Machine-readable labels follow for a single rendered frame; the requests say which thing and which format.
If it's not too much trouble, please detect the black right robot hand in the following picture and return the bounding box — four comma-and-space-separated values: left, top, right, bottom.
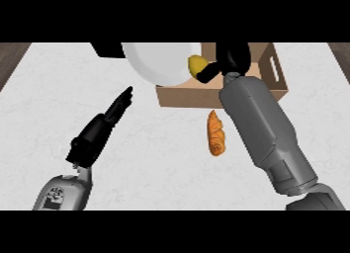
195, 42, 252, 84

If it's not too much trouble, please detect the yellow lemon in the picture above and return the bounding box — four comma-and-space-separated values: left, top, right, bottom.
186, 53, 209, 79

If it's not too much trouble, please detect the cardboard box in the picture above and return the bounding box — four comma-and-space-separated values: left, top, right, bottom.
155, 42, 291, 110

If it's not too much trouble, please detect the white plate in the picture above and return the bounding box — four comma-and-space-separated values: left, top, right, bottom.
119, 42, 203, 88

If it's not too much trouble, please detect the orange croissant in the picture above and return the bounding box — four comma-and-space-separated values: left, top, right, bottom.
205, 109, 227, 157

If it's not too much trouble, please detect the black block object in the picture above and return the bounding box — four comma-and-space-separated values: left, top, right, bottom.
88, 42, 128, 59

